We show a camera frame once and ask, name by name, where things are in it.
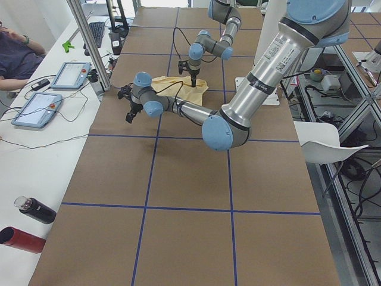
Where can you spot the far blue teach pendant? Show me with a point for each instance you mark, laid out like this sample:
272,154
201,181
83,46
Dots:
71,75

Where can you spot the blue teach pendant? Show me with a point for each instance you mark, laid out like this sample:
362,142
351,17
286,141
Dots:
38,111
71,75

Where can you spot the black monitor stand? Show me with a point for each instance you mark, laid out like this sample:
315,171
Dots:
119,26

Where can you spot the black water bottle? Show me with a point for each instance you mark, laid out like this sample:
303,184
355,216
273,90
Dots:
33,208

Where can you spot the beige long sleeve shirt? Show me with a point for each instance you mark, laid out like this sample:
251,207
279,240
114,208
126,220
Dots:
169,86

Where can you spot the green plastic tool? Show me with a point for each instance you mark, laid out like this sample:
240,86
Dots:
67,46

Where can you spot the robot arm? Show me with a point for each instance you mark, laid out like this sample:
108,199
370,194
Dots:
304,25
225,13

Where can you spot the black phone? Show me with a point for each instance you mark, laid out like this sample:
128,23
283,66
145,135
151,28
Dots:
40,84

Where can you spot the black keyboard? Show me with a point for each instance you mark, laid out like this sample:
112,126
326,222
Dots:
97,29

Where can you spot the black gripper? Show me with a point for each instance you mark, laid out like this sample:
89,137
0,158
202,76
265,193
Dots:
193,74
135,106

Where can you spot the red water bottle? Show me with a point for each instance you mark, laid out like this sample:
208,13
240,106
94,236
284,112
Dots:
21,240

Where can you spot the near blue teach pendant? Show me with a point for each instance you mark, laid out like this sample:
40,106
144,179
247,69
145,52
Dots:
38,111

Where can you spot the seated person in blue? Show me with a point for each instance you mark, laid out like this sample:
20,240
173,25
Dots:
20,57

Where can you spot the white curved sheet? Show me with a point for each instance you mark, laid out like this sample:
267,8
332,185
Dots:
320,143

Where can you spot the aluminium frame post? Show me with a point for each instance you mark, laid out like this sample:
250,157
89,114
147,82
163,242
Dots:
86,34

